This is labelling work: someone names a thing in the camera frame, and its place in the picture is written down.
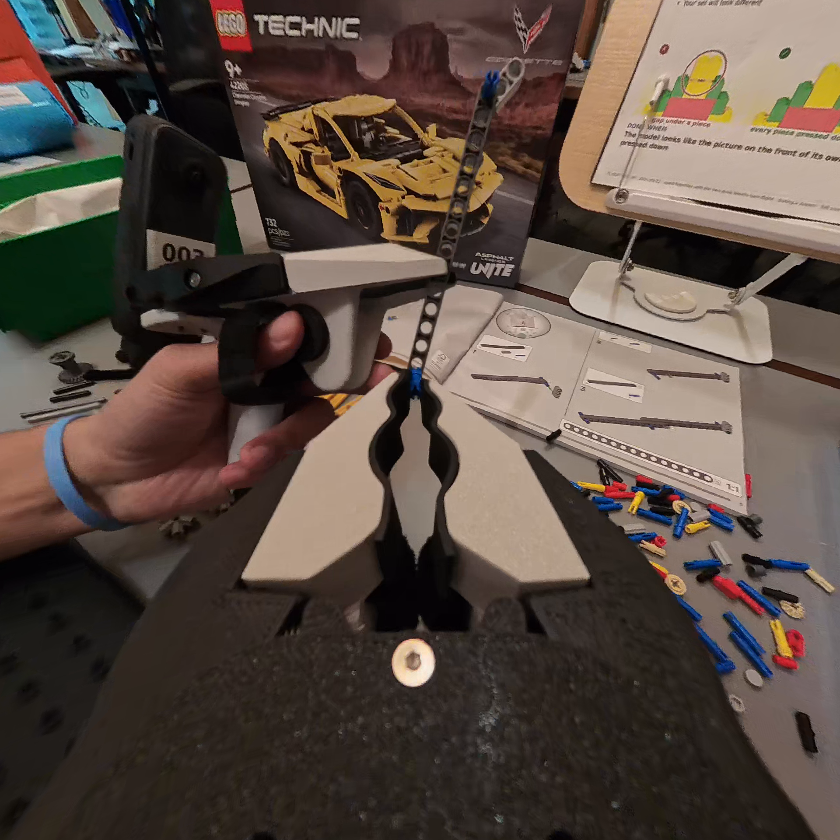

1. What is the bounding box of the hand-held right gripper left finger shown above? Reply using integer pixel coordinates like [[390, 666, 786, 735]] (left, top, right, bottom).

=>
[[241, 374, 408, 627]]

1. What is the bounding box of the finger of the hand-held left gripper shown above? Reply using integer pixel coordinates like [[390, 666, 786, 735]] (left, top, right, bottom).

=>
[[281, 244, 455, 296]]

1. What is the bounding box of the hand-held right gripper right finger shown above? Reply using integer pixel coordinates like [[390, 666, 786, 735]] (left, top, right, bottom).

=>
[[420, 381, 593, 611]]

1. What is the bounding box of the long grey lego beam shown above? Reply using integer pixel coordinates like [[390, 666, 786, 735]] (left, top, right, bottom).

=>
[[408, 101, 497, 383]]

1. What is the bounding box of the pile of small lego pieces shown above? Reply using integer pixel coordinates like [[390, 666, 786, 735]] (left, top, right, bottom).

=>
[[570, 459, 836, 713]]

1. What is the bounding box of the light grey lego connector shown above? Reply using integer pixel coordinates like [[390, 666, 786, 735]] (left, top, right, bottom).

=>
[[492, 59, 527, 111]]

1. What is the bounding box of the person's left forearm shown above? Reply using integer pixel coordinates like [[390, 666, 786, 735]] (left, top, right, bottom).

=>
[[0, 427, 86, 562]]

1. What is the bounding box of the lego instruction booklet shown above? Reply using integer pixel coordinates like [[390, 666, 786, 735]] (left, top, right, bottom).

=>
[[374, 285, 752, 516]]

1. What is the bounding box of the pile of black lego pieces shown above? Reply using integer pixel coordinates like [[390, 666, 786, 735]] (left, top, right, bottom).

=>
[[20, 350, 132, 422]]

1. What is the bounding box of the lego set box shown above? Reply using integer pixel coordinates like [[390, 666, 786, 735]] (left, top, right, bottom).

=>
[[209, 0, 585, 288]]

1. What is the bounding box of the person's left hand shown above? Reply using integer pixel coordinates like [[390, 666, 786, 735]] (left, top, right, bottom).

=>
[[62, 311, 396, 526]]

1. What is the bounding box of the dark office chair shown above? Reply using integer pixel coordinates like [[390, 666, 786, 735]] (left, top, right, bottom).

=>
[[164, 0, 245, 161]]

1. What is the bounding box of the green plastic bin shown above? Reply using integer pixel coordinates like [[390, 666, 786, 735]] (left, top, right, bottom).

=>
[[0, 154, 244, 342]]

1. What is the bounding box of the light blue bag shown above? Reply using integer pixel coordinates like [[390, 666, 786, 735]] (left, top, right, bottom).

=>
[[0, 82, 76, 161]]

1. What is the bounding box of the red felt bag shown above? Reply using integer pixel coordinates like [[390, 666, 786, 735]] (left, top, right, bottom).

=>
[[0, 0, 73, 126]]

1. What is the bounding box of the wooden book stand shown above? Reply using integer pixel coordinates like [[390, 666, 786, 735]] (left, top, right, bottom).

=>
[[559, 0, 840, 365]]

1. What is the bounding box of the blue wristband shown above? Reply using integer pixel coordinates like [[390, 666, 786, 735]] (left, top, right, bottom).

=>
[[42, 415, 129, 531]]

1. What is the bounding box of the printed instruction sheet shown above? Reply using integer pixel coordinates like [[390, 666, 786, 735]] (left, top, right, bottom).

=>
[[591, 0, 840, 224]]

